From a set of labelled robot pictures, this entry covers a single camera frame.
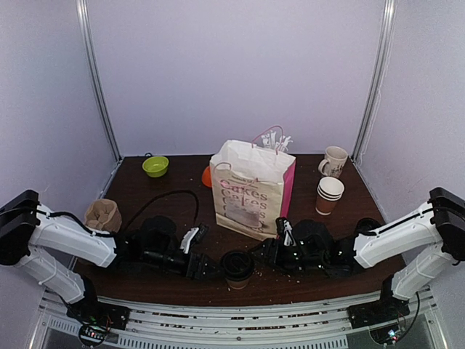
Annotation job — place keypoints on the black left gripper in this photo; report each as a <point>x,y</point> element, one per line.
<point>206,259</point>

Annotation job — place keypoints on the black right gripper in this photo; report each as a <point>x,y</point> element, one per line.
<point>273,252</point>

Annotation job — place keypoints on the stack of brown paper cups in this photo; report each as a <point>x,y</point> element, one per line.
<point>329,192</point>

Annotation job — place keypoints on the brown paper coffee cup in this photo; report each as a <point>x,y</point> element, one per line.
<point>237,283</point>

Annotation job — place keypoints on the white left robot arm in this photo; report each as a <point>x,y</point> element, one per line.
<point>29,229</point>

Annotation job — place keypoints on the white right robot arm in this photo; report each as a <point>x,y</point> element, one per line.
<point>437,225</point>

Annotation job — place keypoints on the paper cakes bag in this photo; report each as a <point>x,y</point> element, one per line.
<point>252,186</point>

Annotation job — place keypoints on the orange plastic bowl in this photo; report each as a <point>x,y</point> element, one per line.
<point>206,177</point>

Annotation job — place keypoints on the stack of black lids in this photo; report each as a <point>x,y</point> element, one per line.
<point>367,226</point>

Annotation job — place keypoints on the green plastic bowl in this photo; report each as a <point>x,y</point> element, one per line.
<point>155,166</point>

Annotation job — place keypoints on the white stirrers in holder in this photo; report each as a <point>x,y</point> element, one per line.
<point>281,143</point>

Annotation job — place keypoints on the cardboard cup carrier stack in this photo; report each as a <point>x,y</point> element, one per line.
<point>103,214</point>

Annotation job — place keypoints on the white ceramic mug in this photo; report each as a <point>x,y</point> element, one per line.
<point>333,163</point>

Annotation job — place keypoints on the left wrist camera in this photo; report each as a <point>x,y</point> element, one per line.
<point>192,237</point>

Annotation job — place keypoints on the right aluminium frame post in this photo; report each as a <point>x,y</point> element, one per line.
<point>374,92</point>

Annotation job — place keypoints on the aluminium frame post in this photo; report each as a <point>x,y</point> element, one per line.
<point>374,92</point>
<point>86,32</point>

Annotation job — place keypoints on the left aluminium frame post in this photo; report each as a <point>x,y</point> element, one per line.
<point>86,32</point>

